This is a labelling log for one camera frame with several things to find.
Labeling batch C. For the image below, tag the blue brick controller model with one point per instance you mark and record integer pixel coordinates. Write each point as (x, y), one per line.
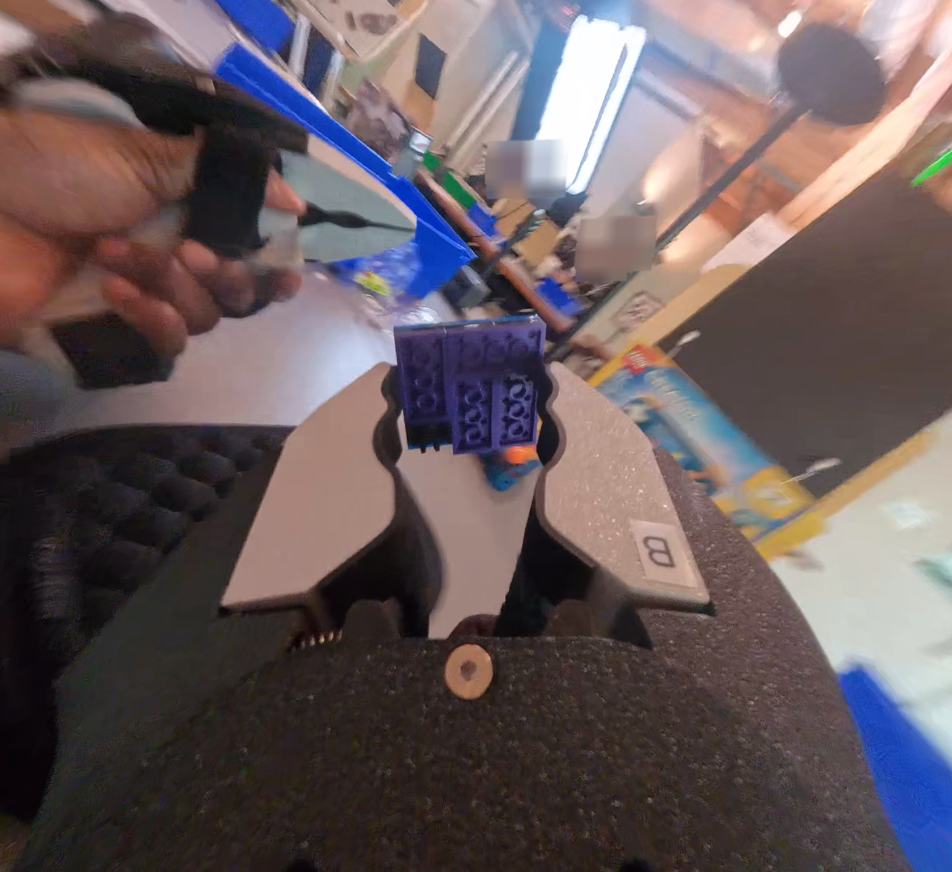
(513, 474)

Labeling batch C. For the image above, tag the black dimpled foam pad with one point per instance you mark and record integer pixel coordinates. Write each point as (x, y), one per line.
(111, 515)

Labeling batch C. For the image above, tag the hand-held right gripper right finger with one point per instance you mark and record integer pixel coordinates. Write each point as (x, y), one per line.
(610, 500)

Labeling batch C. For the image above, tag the black backdrop board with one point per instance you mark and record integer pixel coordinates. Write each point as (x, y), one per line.
(833, 336)

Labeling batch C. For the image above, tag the small blue brick plate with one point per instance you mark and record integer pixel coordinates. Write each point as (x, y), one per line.
(491, 418)

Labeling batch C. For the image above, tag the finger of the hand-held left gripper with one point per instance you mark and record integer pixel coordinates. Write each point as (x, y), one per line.
(342, 187)
(335, 243)

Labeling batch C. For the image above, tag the clear bag of green bricks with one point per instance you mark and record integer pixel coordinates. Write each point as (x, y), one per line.
(379, 280)

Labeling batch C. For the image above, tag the large blue brick plate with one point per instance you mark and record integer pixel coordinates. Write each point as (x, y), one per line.
(424, 381)

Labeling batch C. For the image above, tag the black disc stand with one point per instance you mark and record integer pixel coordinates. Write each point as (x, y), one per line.
(829, 72)

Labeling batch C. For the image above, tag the blue and yellow toy box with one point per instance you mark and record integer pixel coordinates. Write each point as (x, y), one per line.
(692, 425)

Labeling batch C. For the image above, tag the studio light panel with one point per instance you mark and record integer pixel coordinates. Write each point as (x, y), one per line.
(595, 98)

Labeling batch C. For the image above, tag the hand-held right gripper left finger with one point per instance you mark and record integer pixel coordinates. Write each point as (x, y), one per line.
(320, 507)

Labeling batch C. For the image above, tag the person's left hand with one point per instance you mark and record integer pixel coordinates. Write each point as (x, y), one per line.
(89, 172)

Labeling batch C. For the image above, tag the dark toy box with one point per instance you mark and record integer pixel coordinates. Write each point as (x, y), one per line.
(379, 117)

